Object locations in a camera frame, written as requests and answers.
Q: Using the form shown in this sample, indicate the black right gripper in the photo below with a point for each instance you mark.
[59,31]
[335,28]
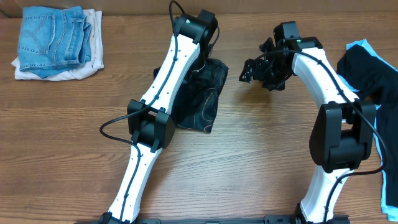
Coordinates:
[257,67]

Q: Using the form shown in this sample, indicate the black printed cycling jersey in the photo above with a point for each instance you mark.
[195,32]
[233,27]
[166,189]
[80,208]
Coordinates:
[196,104]

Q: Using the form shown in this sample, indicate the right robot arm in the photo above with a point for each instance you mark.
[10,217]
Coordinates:
[342,135]

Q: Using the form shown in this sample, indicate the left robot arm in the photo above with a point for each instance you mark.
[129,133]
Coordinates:
[150,119]

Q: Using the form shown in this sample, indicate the black and light-blue garment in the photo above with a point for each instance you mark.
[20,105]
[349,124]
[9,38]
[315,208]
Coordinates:
[372,78]

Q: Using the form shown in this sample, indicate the folded white cloth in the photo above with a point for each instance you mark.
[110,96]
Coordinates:
[94,18]

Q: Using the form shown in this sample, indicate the folded blue jeans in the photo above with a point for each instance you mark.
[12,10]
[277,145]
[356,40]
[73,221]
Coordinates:
[52,41]

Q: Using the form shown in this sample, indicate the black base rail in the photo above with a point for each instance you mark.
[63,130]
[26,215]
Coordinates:
[211,221]

